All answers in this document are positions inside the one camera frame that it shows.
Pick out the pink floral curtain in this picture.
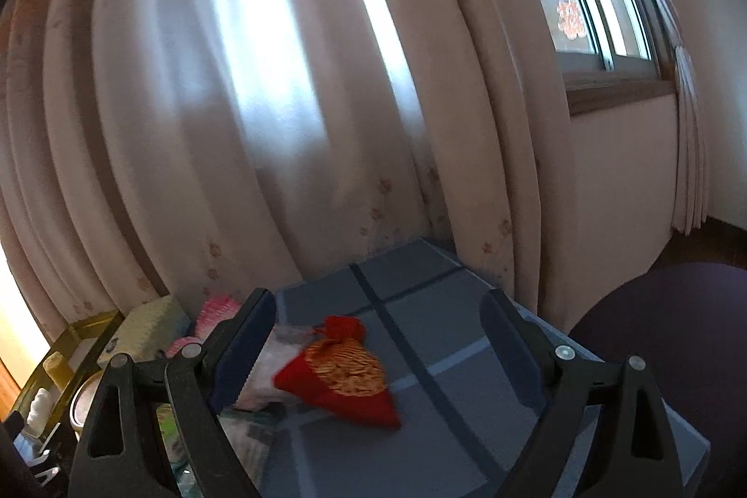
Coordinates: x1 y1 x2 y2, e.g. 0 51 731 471
0 0 573 327

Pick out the red paper window decoration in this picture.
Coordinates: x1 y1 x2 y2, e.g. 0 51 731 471
554 0 587 38

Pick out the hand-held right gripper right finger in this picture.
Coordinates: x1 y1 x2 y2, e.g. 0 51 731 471
479 289 684 498

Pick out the pink white towel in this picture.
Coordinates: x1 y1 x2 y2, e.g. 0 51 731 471
165 294 243 359

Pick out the red gold embroidered pouch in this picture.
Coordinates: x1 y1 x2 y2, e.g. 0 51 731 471
273 316 403 430

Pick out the white plastic packet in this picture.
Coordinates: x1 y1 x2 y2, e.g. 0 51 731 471
233 323 319 414

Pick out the dark purple stool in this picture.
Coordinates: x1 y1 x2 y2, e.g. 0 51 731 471
569 261 747 476

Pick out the orange yellow plate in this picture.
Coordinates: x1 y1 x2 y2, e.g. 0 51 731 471
69 372 112 441

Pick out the yellow patterned tissue box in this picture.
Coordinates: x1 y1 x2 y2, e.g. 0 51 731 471
96 295 190 365

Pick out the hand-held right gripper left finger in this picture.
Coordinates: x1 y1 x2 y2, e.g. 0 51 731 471
67 288 276 498

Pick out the tied-back white curtain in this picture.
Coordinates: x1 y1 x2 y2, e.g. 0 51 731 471
671 46 710 236

